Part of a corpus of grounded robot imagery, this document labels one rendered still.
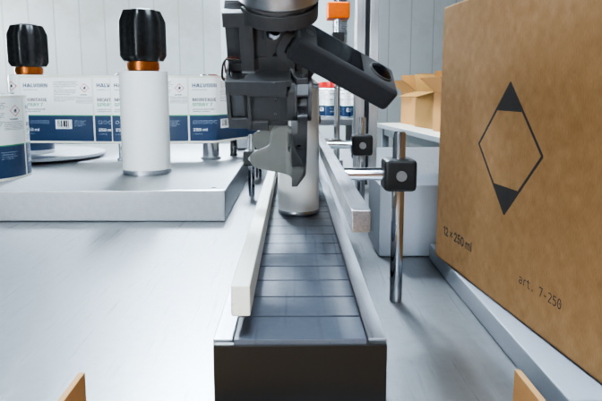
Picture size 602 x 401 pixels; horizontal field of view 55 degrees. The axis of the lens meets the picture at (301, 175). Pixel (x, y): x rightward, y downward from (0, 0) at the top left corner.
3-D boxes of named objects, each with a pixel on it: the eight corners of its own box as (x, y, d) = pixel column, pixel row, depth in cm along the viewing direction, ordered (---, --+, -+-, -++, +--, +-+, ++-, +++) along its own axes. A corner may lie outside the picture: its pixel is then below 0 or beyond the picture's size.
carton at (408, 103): (386, 123, 457) (387, 74, 452) (440, 122, 464) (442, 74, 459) (402, 125, 419) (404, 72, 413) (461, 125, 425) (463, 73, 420)
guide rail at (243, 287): (277, 147, 142) (277, 139, 142) (282, 147, 142) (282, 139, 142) (230, 317, 36) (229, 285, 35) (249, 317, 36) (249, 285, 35)
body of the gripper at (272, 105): (235, 96, 63) (227, -14, 55) (314, 96, 63) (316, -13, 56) (228, 136, 57) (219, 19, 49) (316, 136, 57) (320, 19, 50)
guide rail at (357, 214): (307, 125, 141) (307, 120, 141) (313, 125, 141) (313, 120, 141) (351, 232, 35) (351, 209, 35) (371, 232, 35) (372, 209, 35)
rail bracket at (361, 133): (321, 226, 88) (321, 116, 85) (368, 226, 88) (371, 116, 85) (322, 231, 85) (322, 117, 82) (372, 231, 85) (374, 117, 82)
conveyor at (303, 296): (282, 147, 200) (282, 135, 199) (306, 147, 200) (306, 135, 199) (234, 399, 37) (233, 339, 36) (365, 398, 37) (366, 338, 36)
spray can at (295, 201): (278, 208, 76) (277, 48, 73) (318, 208, 76) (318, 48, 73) (277, 217, 71) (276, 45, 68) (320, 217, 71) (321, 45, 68)
